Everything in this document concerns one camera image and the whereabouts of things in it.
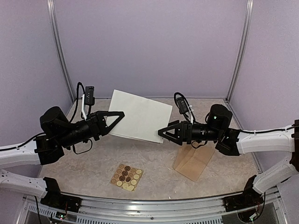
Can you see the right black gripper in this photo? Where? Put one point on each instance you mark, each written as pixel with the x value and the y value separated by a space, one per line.
pixel 183 131

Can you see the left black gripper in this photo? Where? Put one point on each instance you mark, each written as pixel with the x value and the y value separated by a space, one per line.
pixel 97 124

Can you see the ornate bordered letter paper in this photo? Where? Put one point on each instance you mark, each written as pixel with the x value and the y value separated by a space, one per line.
pixel 143 117

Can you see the brown kraft envelope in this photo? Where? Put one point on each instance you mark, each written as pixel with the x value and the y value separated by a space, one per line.
pixel 191 162

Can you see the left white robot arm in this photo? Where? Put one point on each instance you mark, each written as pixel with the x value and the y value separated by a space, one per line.
pixel 48 147

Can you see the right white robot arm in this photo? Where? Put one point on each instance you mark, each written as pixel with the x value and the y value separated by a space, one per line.
pixel 234 142

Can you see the round sticker sheet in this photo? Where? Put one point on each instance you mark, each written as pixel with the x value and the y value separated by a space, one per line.
pixel 126 177

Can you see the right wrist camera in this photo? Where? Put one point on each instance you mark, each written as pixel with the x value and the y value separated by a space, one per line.
pixel 184 107

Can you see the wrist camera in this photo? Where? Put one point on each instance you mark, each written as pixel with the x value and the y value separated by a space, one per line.
pixel 184 107
pixel 88 100

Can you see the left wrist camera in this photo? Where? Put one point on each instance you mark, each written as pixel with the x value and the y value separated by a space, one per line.
pixel 88 100

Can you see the front aluminium rail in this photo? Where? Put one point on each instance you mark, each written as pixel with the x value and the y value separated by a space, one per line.
pixel 205 210

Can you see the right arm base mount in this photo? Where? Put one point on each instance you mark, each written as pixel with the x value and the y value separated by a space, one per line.
pixel 248 198

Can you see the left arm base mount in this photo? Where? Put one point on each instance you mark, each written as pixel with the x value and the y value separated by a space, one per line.
pixel 55 199

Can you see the left aluminium frame post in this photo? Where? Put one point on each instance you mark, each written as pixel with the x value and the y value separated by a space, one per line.
pixel 59 49

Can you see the aluminium frame post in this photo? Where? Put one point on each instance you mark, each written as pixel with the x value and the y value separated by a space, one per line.
pixel 59 49
pixel 241 50

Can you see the right aluminium frame post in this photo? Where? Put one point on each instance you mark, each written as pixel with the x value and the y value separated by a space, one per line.
pixel 241 50

